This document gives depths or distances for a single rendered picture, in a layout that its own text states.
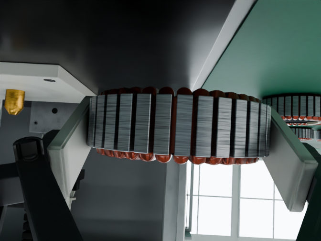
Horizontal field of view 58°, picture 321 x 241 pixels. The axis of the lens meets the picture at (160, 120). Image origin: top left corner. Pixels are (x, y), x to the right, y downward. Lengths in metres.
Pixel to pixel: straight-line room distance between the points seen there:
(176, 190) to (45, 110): 0.23
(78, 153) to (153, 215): 0.43
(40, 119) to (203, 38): 0.34
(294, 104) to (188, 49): 0.27
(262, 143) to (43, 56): 0.18
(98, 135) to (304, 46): 0.18
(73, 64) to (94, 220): 0.39
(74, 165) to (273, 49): 0.19
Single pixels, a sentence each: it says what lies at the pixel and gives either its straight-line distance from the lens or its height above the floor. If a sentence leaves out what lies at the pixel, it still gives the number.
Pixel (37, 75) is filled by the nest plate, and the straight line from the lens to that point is 0.28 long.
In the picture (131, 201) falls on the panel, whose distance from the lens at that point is 0.58.
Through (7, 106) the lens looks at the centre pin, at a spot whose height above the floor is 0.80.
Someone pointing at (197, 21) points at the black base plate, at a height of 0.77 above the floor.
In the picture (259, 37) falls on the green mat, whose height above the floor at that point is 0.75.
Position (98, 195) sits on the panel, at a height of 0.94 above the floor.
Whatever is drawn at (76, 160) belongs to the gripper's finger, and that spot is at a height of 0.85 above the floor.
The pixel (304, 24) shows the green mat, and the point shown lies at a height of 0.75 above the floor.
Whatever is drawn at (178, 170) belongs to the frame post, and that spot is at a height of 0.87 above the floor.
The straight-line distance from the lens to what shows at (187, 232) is 4.02.
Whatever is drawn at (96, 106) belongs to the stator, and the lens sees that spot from 0.16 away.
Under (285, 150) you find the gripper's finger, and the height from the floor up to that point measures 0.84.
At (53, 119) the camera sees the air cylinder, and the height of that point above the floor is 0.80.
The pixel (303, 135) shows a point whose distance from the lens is 0.99.
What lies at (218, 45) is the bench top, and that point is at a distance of 0.26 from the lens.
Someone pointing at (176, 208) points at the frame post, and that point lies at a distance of 0.42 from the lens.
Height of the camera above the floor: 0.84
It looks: 5 degrees down
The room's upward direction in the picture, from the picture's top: 177 degrees counter-clockwise
